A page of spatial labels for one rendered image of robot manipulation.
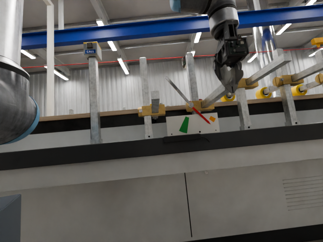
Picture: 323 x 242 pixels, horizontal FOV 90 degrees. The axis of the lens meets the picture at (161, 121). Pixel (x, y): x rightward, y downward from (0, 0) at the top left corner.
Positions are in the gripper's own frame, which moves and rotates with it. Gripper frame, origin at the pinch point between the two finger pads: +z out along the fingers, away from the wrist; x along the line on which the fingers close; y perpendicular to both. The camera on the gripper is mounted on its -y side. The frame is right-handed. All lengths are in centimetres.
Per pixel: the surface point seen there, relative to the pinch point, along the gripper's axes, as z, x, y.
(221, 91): -0.8, -1.5, -3.5
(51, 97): -45, -135, -125
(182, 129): 9.5, -12.6, -28.0
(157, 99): 0.1, -24.4, -3.5
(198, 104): -2.1, -3.2, -28.0
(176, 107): -6, -11, -49
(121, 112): -6, -46, -49
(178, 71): -344, 125, -743
